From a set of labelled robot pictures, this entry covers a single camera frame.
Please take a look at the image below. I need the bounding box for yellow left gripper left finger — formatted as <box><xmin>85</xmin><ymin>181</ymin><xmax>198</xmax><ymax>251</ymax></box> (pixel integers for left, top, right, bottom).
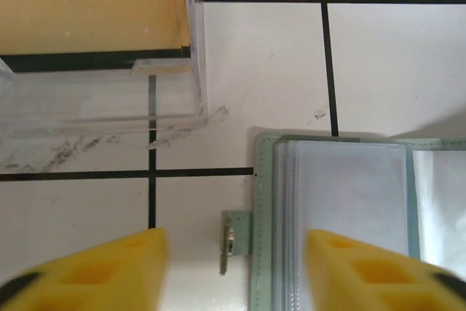
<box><xmin>0</xmin><ymin>227</ymin><xmax>170</xmax><ymax>311</ymax></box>

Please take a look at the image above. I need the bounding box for gold card with black stripe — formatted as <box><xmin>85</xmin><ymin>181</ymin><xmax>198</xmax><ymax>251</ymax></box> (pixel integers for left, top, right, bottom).
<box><xmin>0</xmin><ymin>0</ymin><xmax>193</xmax><ymax>74</ymax></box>

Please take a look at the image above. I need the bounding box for clear acrylic card box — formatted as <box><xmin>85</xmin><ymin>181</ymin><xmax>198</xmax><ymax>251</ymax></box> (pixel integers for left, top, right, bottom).
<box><xmin>0</xmin><ymin>0</ymin><xmax>209</xmax><ymax>139</ymax></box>

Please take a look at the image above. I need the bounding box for green card holder album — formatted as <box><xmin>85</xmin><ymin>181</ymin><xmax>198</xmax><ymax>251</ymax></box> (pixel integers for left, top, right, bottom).
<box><xmin>218</xmin><ymin>132</ymin><xmax>466</xmax><ymax>311</ymax></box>

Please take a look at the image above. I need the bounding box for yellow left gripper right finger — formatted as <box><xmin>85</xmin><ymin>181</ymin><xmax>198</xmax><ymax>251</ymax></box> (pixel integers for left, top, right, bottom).
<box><xmin>307</xmin><ymin>229</ymin><xmax>466</xmax><ymax>311</ymax></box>

